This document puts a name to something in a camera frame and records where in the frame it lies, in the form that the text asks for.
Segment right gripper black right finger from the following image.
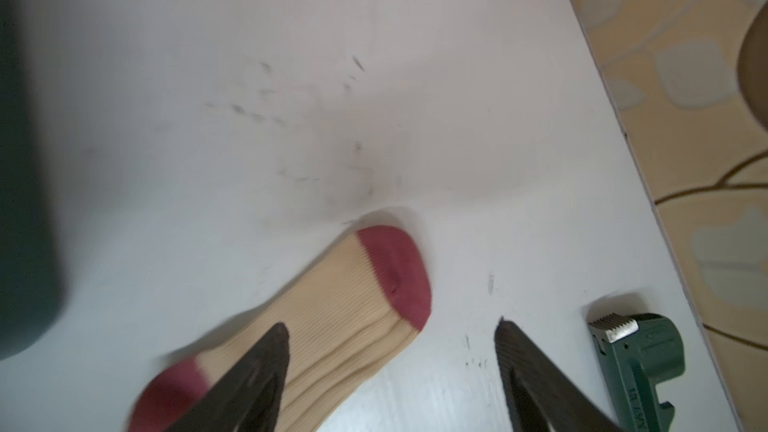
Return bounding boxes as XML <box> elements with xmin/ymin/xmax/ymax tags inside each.
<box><xmin>494</xmin><ymin>319</ymin><xmax>620</xmax><ymax>432</ymax></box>

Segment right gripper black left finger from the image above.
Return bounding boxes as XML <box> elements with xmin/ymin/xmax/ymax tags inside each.
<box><xmin>167</xmin><ymin>323</ymin><xmax>290</xmax><ymax>432</ymax></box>

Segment beige sock maroon purple stripes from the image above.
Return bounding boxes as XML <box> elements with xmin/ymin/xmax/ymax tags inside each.
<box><xmin>127</xmin><ymin>225</ymin><xmax>432</xmax><ymax>431</ymax></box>

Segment green plastic divided tray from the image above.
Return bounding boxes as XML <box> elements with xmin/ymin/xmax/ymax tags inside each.
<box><xmin>1</xmin><ymin>0</ymin><xmax>63</xmax><ymax>360</ymax></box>

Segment green pipe wrench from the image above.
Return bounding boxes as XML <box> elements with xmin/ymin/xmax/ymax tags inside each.
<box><xmin>588</xmin><ymin>313</ymin><xmax>685</xmax><ymax>432</ymax></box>

